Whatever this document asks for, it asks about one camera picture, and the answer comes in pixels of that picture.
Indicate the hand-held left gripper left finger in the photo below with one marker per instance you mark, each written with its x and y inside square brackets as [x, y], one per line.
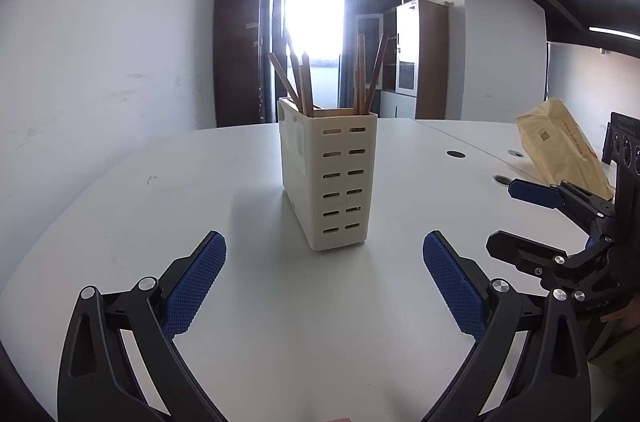
[195, 287]

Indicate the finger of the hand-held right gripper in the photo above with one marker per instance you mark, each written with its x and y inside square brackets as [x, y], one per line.
[532, 193]
[515, 249]

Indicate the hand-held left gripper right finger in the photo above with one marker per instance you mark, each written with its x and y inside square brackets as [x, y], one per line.
[455, 287]

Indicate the cream plastic utensil holder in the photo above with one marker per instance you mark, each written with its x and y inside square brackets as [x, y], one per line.
[342, 182]

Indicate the bunch of wooden chopsticks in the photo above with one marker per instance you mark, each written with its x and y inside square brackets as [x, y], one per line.
[306, 87]

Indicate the person's right forearm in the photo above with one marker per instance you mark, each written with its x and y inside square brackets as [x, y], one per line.
[620, 359]

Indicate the person's right hand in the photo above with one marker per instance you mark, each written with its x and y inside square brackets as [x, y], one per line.
[625, 324]

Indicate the brown paper bag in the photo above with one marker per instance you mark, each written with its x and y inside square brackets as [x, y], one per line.
[555, 142]

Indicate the wooden cabinet with glass doors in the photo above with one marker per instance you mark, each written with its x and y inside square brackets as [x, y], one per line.
[425, 62]

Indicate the long ceiling light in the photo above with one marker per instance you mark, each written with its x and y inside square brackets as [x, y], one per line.
[615, 31]

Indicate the dark brown cabinet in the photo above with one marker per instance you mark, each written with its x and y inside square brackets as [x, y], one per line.
[240, 52]

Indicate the glass balcony door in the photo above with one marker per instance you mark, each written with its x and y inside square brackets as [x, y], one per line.
[315, 12]

